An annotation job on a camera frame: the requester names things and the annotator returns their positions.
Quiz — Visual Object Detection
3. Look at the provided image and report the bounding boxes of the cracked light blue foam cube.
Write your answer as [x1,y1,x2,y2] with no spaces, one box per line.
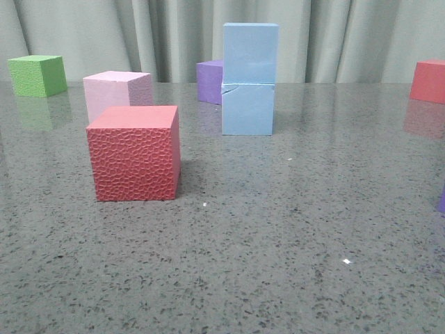
[222,83,275,135]

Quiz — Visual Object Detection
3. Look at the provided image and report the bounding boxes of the textured red foam cube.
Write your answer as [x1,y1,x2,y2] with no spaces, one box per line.
[86,105,181,201]

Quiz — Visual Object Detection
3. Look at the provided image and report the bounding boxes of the dark purple foam cube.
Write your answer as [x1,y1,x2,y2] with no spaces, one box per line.
[196,60,223,104]

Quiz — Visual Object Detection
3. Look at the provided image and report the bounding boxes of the pink foam cube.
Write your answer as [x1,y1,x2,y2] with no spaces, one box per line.
[83,70,153,123]

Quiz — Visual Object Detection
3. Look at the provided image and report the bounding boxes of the grey-green curtain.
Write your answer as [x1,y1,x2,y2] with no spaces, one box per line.
[1,1,444,83]

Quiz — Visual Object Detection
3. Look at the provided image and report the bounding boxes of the green foam cube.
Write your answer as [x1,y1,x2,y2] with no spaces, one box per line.
[8,55,67,97]

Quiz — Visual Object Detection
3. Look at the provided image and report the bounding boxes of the smooth red foam cube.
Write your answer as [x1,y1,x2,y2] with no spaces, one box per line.
[410,59,445,104]

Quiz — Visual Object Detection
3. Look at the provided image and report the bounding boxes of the light purple foam cube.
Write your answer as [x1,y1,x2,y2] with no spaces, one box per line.
[437,186,445,213]

